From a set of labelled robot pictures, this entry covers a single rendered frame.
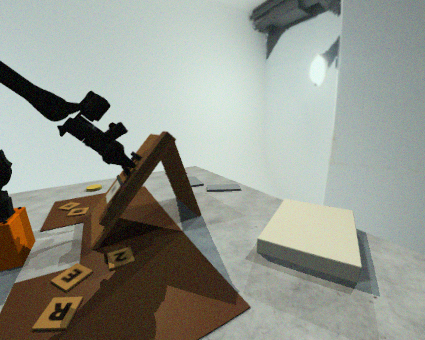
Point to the yellow round disc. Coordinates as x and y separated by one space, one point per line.
94 187

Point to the grey flat rectangular tile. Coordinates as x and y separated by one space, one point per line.
223 187
194 181

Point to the white paper ticket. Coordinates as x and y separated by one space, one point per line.
110 194

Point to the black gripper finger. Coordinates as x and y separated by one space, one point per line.
123 160

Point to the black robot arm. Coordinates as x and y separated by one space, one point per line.
54 108

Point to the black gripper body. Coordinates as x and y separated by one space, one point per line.
108 150

